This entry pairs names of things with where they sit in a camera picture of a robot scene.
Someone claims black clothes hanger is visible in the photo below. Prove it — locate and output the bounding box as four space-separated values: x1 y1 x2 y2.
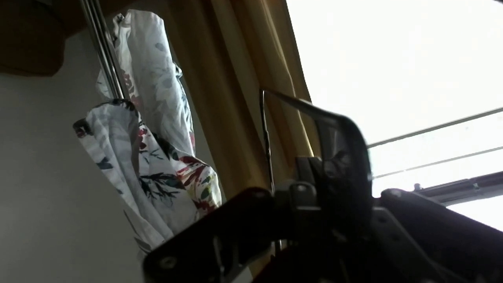
259 88 373 252

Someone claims brown wooden board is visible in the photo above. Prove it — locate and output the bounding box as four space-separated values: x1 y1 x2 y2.
0 0 139 77

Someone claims metal rack rail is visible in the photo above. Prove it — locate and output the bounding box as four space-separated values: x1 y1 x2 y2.
79 0 129 101

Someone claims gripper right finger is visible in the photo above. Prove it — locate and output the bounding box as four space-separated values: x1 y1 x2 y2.
346 188 503 283

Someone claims window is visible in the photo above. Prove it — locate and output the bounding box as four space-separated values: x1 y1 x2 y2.
285 0 503 232

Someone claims yellow curtain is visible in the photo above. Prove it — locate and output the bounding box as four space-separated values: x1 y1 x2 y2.
130 0 322 276

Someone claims white floral garment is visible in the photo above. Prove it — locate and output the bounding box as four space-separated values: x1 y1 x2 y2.
73 9 223 261

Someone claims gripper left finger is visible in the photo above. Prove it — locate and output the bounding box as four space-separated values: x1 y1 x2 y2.
142 156 334 283

